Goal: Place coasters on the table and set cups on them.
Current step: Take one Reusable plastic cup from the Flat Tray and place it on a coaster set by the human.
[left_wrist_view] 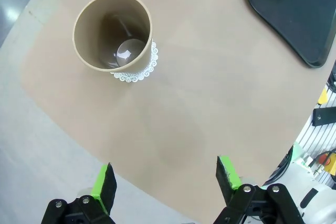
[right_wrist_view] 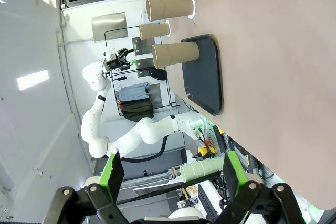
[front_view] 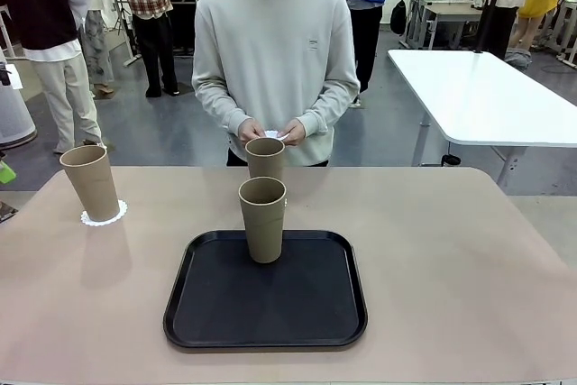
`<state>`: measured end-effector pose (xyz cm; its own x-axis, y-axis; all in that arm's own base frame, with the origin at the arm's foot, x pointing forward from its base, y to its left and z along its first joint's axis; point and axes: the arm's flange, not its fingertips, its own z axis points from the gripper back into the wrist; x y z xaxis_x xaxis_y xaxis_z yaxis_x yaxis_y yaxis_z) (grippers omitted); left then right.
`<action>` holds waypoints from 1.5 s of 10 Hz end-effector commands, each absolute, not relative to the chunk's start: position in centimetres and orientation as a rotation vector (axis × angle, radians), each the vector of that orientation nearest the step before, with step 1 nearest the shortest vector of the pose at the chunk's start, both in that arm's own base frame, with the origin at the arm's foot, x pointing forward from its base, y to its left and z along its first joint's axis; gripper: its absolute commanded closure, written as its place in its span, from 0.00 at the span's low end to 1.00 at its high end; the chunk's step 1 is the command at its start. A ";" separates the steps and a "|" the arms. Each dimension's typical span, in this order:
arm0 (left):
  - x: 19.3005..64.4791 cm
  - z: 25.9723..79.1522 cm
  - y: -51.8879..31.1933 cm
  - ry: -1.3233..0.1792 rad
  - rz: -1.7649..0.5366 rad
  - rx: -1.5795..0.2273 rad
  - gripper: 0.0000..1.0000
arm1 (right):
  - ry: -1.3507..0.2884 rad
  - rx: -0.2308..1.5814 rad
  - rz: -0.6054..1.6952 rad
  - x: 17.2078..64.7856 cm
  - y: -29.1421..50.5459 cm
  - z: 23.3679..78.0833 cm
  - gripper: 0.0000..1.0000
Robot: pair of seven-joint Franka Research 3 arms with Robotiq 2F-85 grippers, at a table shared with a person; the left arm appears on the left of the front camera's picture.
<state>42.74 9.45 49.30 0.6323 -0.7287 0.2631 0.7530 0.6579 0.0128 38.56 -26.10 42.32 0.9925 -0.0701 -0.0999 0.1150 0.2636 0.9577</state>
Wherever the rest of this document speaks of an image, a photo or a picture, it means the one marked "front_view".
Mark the tall beige paper cup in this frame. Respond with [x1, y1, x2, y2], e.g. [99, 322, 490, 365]
[237, 176, 289, 265]
[59, 144, 122, 223]
[244, 136, 287, 183]

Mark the person's left forearm cream sleeve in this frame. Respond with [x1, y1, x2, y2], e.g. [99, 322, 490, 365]
[295, 78, 362, 136]

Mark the person's right forearm cream sleeve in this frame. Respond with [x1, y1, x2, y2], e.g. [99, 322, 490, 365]
[191, 76, 253, 138]

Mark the person's right hand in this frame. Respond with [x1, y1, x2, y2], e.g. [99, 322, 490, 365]
[237, 119, 267, 146]

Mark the person's left hand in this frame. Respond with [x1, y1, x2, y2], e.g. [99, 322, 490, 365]
[281, 117, 308, 146]

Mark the white cylindrical air purifier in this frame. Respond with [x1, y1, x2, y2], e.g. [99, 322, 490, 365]
[0, 49, 37, 150]

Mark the person in patterned skirt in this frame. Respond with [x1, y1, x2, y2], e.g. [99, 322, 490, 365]
[67, 0, 116, 97]

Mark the black plastic serving tray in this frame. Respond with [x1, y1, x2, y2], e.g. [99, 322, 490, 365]
[162, 229, 370, 350]

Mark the person in cream sweater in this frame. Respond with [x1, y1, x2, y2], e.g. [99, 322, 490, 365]
[191, 0, 362, 168]

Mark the black hanging bag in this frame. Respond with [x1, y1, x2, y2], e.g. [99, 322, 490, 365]
[389, 0, 409, 35]

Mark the grey background work desk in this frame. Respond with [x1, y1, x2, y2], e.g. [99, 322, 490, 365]
[405, 0, 486, 50]

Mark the large white table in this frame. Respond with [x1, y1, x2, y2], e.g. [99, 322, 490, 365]
[387, 49, 577, 188]

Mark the grey cloth heap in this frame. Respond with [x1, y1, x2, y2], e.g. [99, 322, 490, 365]
[503, 47, 533, 71]

